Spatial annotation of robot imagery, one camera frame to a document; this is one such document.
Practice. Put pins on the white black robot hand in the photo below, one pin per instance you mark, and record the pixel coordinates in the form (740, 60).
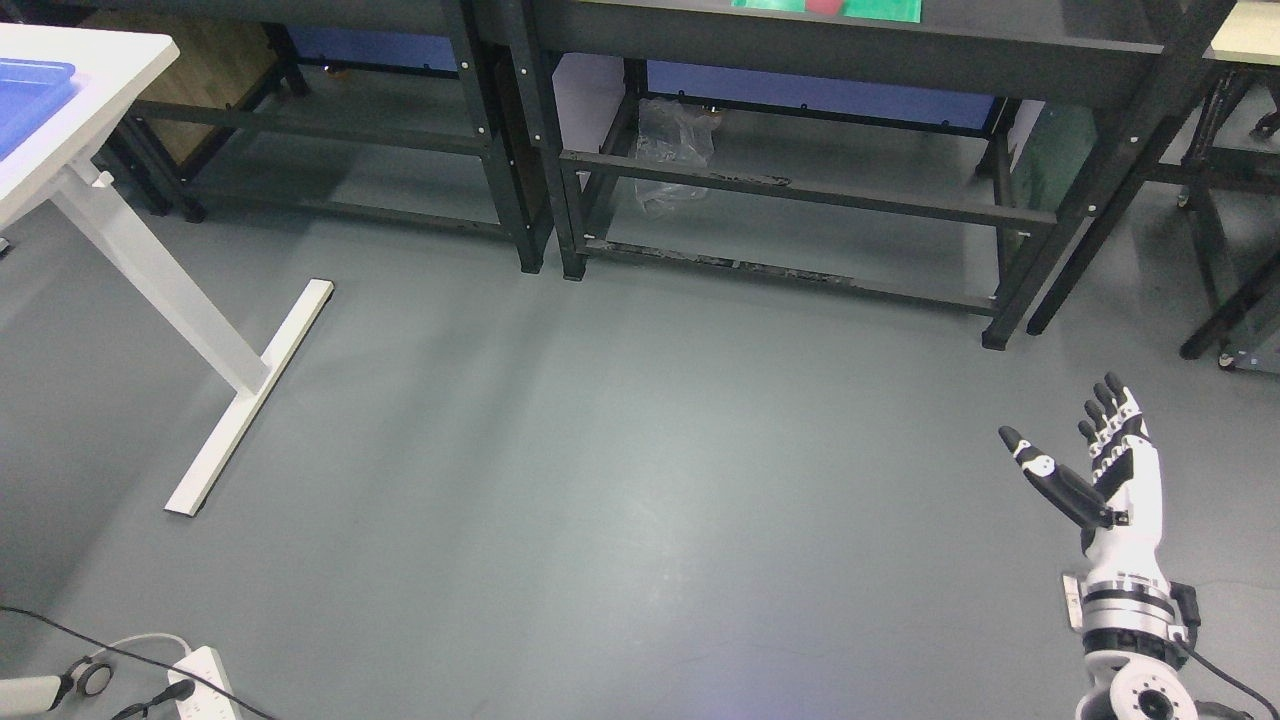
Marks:
(1119, 504)

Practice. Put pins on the pink cube block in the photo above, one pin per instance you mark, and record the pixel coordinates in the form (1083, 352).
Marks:
(825, 7)

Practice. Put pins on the black metal shelf right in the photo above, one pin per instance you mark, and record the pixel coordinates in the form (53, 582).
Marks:
(1011, 121)

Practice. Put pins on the black metal shelf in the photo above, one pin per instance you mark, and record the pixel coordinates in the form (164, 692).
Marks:
(1011, 121)
(397, 111)

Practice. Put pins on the green plastic tray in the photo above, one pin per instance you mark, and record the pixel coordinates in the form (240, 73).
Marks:
(895, 11)

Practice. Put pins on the black metal shelf left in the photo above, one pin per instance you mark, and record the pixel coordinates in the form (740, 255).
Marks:
(397, 111)

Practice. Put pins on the blue plastic tray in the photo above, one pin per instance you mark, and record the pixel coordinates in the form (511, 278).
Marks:
(32, 92)

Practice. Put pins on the clear plastic bag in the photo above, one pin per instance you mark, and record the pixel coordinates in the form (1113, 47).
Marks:
(670, 131)

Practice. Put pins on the white table with T-leg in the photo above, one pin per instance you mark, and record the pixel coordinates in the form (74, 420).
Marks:
(111, 69)

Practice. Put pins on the grey round-headed tool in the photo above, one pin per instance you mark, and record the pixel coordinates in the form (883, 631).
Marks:
(31, 695)

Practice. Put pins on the black cart frame right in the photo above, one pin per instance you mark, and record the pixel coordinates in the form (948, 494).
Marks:
(1228, 192)

